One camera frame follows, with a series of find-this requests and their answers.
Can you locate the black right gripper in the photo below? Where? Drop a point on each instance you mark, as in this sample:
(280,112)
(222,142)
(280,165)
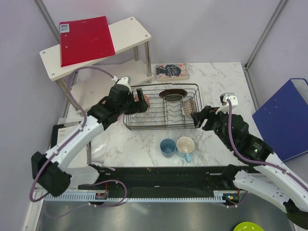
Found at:
(209,113)

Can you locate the white slotted cable duct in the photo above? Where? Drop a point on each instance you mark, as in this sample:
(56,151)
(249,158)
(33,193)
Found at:
(96,198)

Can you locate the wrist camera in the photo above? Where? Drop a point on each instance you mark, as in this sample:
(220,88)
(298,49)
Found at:
(125,81)
(228,101)

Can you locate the dark brown plate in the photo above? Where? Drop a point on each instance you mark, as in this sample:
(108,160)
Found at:
(173,95)

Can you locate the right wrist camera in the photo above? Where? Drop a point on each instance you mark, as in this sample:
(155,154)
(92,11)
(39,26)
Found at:
(228,101)

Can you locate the black clipboard with paper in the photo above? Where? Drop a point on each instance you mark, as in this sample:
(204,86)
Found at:
(60,132)

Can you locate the white two-tier shelf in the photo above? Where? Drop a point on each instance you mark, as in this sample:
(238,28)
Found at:
(94,85)

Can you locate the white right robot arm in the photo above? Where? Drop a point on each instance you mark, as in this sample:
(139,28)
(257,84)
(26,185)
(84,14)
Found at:
(289,192)

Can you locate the red folder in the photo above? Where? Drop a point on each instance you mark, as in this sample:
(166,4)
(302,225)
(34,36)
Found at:
(85,40)

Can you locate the paperback book with dark cover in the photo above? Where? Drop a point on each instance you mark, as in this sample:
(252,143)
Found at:
(172,72)

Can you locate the brown patterned ceramic bowl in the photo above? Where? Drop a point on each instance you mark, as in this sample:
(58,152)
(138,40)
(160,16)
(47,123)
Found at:
(189,107)

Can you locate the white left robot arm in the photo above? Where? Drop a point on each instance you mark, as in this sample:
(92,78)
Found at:
(51,169)

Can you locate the small blue cup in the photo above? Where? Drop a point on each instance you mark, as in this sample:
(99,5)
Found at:
(168,147)

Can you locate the green plastic bowl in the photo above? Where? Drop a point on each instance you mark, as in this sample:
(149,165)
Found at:
(247,226)

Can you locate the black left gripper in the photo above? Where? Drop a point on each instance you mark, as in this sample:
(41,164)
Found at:
(138,107)

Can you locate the pink patterned ceramic mug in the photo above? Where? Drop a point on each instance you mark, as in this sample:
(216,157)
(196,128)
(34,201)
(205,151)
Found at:
(146,100)

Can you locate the blue ring binder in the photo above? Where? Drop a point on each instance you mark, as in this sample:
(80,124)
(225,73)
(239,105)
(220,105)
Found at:
(282,121)

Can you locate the light blue ceramic mug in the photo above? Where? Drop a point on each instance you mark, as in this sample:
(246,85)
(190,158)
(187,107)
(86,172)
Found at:
(185,146)

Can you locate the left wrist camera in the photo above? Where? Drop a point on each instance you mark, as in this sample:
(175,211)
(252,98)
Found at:
(125,81)

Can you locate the black wire dish rack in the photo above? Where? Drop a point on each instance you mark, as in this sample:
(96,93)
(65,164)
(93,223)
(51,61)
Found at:
(163,114)

